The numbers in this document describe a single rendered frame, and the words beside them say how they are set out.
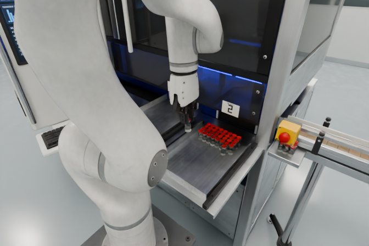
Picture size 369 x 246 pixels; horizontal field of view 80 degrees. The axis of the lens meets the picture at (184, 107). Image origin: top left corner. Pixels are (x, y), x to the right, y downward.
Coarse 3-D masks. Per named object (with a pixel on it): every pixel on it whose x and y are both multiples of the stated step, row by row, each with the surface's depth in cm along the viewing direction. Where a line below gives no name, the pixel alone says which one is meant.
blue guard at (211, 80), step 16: (112, 48) 139; (112, 64) 146; (128, 64) 134; (144, 64) 124; (160, 64) 116; (144, 80) 130; (160, 80) 121; (208, 80) 100; (224, 80) 94; (240, 80) 89; (208, 96) 104; (224, 96) 98; (240, 96) 92; (256, 96) 87; (240, 112) 96; (256, 112) 90
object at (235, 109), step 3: (222, 102) 99; (225, 102) 98; (228, 102) 97; (222, 105) 100; (225, 105) 99; (228, 105) 98; (234, 105) 96; (237, 105) 95; (222, 108) 101; (225, 108) 100; (234, 108) 96; (237, 108) 96; (222, 111) 102; (225, 111) 101; (231, 111) 98; (234, 111) 97; (237, 111) 96; (231, 114) 99; (234, 114) 98; (237, 114) 97; (237, 117) 97
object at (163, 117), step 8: (152, 104) 127; (160, 104) 129; (168, 104) 129; (144, 112) 122; (152, 112) 122; (160, 112) 122; (168, 112) 122; (176, 112) 122; (200, 112) 122; (152, 120) 115; (160, 120) 115; (168, 120) 115; (176, 120) 115; (160, 128) 108; (168, 128) 108
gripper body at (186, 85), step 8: (192, 72) 62; (176, 80) 62; (184, 80) 62; (192, 80) 65; (176, 88) 63; (184, 88) 63; (192, 88) 66; (184, 96) 64; (192, 96) 67; (184, 104) 65
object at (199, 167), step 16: (192, 128) 103; (176, 144) 96; (192, 144) 98; (208, 144) 98; (176, 160) 90; (192, 160) 90; (208, 160) 90; (224, 160) 90; (176, 176) 79; (192, 176) 83; (208, 176) 83; (224, 176) 80; (192, 192) 77; (208, 192) 73
